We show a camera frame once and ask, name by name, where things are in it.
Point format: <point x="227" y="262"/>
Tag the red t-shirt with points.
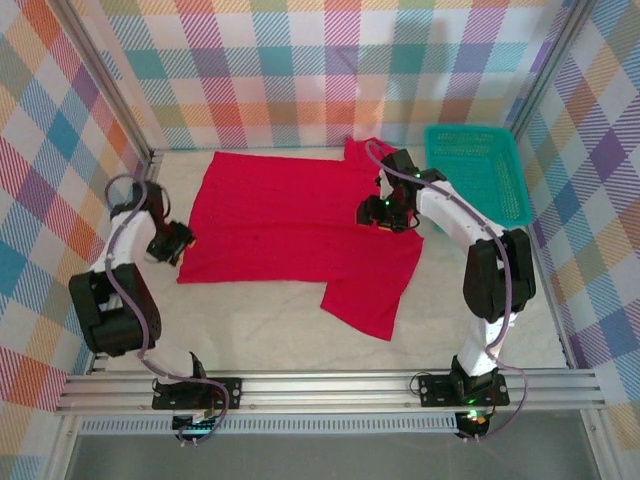
<point x="280" y="225"/>

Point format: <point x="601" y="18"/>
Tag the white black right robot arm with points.
<point x="450" y="210"/>

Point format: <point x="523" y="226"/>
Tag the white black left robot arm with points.
<point x="125" y="240"/>

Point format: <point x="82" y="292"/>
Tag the teal plastic mesh basket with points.
<point x="480" y="165"/>

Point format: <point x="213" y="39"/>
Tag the green circuit board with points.
<point x="192" y="425"/>

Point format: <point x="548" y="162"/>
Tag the black orange controller module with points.
<point x="475" y="422"/>

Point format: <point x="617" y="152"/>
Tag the aluminium frame post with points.
<point x="550" y="70"/>
<point x="107" y="82"/>

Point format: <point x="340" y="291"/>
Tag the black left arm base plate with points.
<point x="227" y="392"/>

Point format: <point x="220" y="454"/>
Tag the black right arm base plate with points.
<point x="435" y="390"/>

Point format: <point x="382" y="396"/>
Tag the aluminium mounting rail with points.
<point x="325" y="392"/>

